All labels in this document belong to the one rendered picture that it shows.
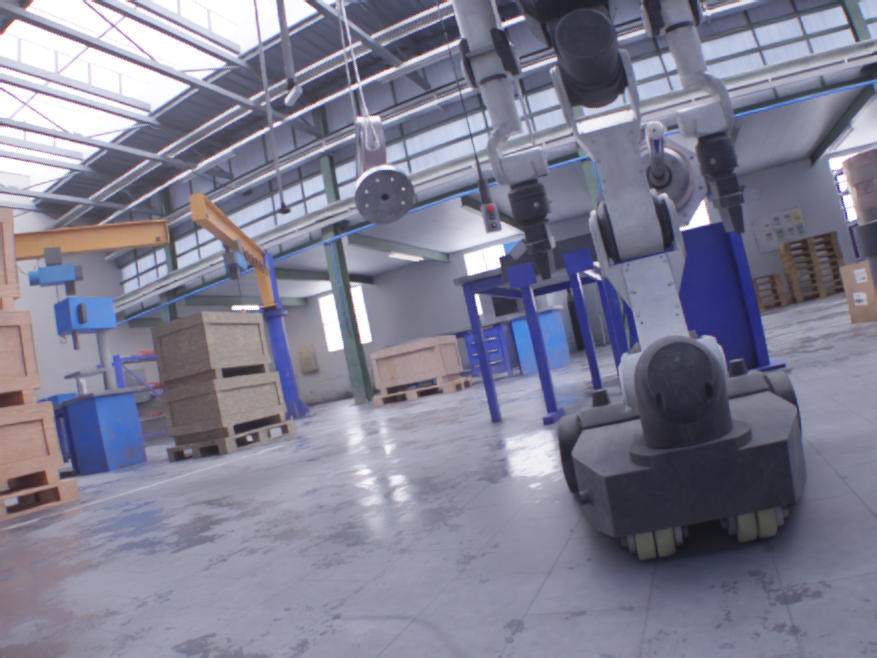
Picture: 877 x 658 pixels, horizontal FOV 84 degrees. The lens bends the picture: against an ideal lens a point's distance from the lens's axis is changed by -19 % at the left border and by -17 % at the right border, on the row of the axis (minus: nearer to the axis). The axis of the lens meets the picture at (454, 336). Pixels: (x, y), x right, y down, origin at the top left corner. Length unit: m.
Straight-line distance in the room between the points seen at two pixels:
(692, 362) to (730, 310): 2.37
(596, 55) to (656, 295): 0.50
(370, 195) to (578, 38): 1.01
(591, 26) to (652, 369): 0.64
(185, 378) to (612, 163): 5.05
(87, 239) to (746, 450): 7.35
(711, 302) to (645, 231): 2.00
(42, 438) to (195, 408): 1.92
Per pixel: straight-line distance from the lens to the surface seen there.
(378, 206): 1.94
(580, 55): 1.13
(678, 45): 1.36
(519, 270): 2.95
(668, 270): 1.29
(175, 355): 5.88
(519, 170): 1.31
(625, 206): 1.30
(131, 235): 7.70
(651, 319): 1.22
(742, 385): 1.43
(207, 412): 5.65
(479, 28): 1.39
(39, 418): 4.30
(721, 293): 3.27
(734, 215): 1.30
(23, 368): 4.37
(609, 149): 1.31
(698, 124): 1.33
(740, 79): 9.75
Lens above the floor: 0.40
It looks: 2 degrees up
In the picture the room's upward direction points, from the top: 12 degrees counter-clockwise
